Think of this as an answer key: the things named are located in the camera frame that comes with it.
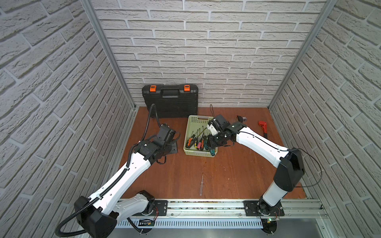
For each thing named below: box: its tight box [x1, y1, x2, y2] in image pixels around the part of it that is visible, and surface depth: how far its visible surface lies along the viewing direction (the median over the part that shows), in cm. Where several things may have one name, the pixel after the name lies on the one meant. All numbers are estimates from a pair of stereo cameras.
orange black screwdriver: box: [185, 130, 194, 149], surface depth 94 cm
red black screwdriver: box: [199, 132, 204, 151], surface depth 96 cm
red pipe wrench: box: [257, 120, 268, 139], surface depth 109 cm
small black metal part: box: [236, 115, 248, 123], surface depth 112 cm
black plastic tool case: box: [141, 84, 199, 119], surface depth 96 cm
